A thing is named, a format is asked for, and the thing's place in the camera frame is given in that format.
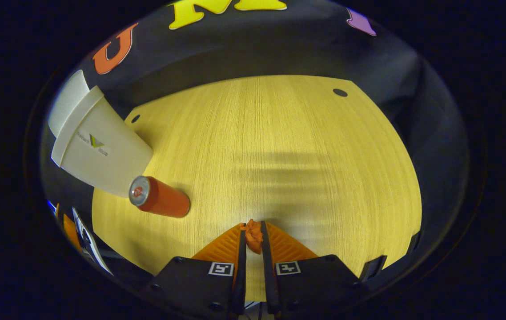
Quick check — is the orange paper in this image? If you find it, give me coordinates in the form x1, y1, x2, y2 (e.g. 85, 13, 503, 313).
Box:
240, 219, 264, 255

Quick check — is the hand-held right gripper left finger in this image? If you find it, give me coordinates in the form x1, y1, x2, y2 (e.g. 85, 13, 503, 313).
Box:
145, 222, 248, 318

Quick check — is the white and black shoe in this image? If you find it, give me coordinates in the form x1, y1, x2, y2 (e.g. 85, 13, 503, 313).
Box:
73, 207, 113, 276

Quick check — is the orange pop can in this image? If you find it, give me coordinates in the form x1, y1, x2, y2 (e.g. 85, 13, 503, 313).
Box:
129, 176, 190, 218

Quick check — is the white desktop garbage bin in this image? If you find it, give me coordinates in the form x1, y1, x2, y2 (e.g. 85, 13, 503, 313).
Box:
48, 70, 153, 198

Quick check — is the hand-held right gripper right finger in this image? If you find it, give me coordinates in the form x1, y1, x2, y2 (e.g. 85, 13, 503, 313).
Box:
260, 220, 370, 318

